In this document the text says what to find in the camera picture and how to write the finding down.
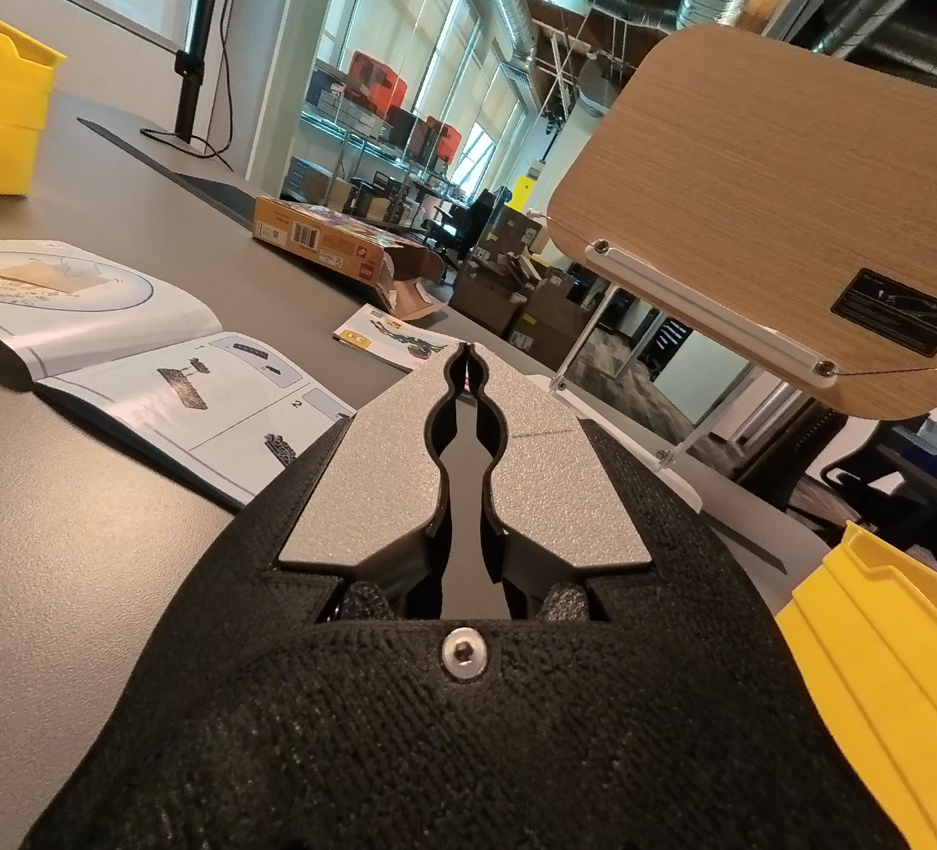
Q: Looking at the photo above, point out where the clear stand with white base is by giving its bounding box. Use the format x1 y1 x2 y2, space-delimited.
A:
512 279 733 478

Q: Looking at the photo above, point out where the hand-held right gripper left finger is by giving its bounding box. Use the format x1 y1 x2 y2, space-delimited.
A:
278 341 469 569

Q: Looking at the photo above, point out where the red equipment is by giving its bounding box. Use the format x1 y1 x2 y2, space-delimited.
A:
347 51 408 118
425 117 464 159

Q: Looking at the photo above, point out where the colourful lego set box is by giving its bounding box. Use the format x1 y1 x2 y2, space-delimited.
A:
252 195 448 320

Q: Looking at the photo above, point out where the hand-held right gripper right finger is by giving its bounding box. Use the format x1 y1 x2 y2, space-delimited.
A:
468 344 654 584

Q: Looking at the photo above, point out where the black office chair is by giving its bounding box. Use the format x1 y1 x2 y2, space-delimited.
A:
425 190 508 267
820 418 937 500

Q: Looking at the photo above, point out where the snake instruction booklet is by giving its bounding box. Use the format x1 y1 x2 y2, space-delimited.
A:
0 239 360 508

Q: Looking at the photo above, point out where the black pole stand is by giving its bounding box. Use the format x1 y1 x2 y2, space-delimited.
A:
139 0 229 148

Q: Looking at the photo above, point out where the yellow plastic bin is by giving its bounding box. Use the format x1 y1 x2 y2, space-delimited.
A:
0 19 68 196
774 521 937 850

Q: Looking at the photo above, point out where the wooden board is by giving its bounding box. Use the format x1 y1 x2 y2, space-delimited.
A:
545 23 937 421

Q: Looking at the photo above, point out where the wire shelf rack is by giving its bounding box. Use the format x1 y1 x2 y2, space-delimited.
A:
282 56 473 222

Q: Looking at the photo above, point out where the pile of cardboard boxes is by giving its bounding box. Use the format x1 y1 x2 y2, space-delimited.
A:
450 206 649 353

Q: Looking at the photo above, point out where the spider instruction booklet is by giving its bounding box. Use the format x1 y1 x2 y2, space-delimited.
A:
333 303 466 374

